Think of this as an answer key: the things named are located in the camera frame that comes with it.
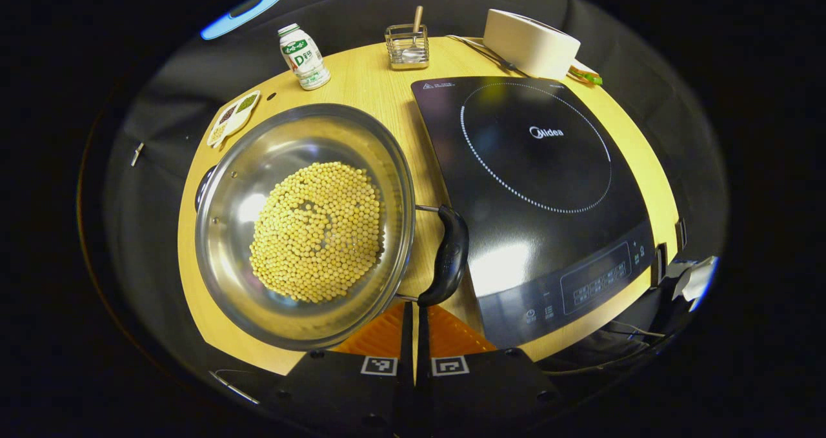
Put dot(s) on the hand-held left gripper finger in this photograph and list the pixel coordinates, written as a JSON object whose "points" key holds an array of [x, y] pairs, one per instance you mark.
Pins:
{"points": [[406, 341], [422, 348]]}

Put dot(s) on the black induction cooktop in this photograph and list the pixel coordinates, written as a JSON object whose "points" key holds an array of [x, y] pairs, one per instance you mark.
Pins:
{"points": [[548, 231]]}

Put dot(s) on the stainless steel pot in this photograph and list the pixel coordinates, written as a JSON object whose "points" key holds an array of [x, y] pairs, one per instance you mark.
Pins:
{"points": [[290, 141]]}

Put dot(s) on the pile of yellow soybeans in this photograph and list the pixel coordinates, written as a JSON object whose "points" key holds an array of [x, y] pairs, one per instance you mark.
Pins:
{"points": [[316, 231]]}

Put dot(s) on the white divided bean plate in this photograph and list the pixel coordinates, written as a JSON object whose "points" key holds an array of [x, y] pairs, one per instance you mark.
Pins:
{"points": [[232, 119]]}

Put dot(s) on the white green drink bottle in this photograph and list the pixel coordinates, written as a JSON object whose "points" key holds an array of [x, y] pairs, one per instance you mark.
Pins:
{"points": [[303, 57]]}

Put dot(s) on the green yellow toy sandwich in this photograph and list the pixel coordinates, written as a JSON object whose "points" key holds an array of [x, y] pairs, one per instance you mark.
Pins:
{"points": [[586, 75]]}

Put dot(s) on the white toaster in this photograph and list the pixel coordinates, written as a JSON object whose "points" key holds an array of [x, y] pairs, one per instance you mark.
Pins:
{"points": [[529, 41]]}

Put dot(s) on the silver metal clip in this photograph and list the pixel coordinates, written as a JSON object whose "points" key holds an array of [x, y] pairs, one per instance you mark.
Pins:
{"points": [[137, 154]]}

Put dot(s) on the black backdrop cloth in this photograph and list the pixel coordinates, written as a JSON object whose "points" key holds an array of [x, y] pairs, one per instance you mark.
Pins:
{"points": [[161, 102]]}

